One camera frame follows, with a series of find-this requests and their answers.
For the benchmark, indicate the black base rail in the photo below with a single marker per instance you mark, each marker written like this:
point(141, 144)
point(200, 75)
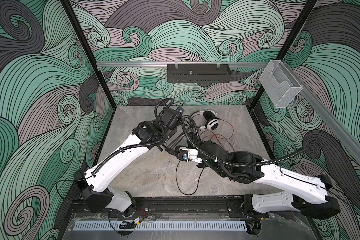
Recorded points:
point(236, 206)

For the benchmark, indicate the black frame post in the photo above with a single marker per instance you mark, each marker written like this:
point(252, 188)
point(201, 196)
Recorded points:
point(88, 52)
point(297, 27)

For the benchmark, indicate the aluminium rail right wall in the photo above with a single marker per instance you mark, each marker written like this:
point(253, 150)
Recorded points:
point(317, 94)

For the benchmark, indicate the white slotted cable duct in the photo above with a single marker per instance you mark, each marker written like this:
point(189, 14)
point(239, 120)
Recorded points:
point(163, 226)

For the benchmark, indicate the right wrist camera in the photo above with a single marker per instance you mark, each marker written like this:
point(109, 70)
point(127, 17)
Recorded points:
point(186, 154)

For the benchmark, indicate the aluminium rail back wall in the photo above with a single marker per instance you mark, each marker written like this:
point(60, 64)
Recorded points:
point(154, 64)

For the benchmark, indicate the clear plastic wall bin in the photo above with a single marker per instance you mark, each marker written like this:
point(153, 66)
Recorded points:
point(280, 83)

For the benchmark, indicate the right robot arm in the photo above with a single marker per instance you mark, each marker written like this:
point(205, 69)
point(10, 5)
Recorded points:
point(305, 194)

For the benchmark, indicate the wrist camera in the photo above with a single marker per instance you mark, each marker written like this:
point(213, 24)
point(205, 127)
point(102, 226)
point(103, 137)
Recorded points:
point(186, 154)
point(179, 111)

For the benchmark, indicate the aluminium rail wall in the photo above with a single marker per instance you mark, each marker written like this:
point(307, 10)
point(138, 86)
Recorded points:
point(317, 94)
point(154, 64)

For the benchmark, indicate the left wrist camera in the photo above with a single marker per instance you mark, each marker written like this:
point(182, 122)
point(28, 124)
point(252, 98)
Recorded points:
point(179, 111)

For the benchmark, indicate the white black headphones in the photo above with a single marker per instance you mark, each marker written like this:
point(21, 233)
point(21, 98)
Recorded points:
point(211, 117)

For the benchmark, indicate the black frame post right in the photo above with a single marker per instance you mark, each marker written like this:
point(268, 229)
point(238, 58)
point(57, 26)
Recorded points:
point(297, 27)

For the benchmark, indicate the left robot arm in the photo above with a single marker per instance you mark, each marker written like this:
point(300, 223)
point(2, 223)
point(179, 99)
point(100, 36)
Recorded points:
point(94, 182)

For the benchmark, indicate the black frame post left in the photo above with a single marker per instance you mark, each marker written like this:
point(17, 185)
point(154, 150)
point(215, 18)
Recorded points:
point(88, 52)

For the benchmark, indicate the black perforated metal tray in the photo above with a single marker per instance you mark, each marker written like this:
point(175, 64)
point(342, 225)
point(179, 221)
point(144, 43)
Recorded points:
point(204, 75)

